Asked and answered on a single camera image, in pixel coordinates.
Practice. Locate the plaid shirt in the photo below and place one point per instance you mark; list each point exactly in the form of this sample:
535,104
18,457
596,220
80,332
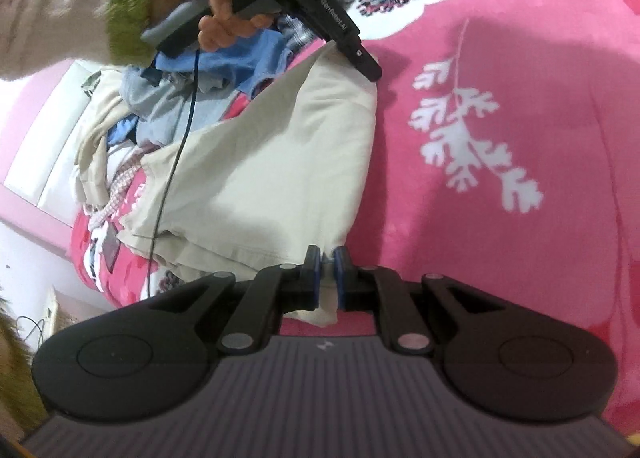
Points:
295,33

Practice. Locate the cream garment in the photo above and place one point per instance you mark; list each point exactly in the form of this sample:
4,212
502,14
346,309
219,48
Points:
100,138

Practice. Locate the black remote control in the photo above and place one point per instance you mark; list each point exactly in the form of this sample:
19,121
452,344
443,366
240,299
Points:
111,248

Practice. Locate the small blue cloth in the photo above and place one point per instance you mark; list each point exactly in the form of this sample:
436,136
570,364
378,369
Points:
122,130

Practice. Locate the beige pants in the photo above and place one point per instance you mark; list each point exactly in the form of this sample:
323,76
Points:
280,163

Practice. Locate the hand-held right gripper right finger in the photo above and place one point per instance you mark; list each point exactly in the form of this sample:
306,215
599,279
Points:
341,280

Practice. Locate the pink checked cloth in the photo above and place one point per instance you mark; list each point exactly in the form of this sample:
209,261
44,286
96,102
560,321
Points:
117,183

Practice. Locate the green fuzzy garment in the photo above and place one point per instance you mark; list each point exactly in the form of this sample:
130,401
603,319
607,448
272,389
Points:
15,363

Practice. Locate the person's left forearm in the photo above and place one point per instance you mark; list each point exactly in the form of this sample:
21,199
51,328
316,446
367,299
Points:
60,13

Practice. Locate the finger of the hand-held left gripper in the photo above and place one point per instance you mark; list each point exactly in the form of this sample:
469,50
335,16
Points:
364,60

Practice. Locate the pink floral bed blanket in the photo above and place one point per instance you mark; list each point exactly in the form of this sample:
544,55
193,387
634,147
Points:
525,88

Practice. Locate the white bedside cabinet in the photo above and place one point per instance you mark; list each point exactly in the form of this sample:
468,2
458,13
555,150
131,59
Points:
57,310

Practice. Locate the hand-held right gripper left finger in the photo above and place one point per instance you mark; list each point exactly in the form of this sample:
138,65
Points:
314,280

